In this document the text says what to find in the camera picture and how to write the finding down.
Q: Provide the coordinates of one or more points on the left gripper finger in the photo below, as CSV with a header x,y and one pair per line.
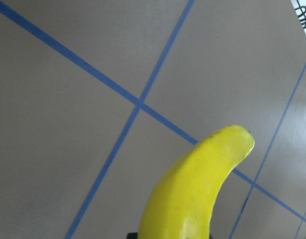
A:
x,y
132,236

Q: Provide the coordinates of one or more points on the yellow banana bunch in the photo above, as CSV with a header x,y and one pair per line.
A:
x,y
181,204

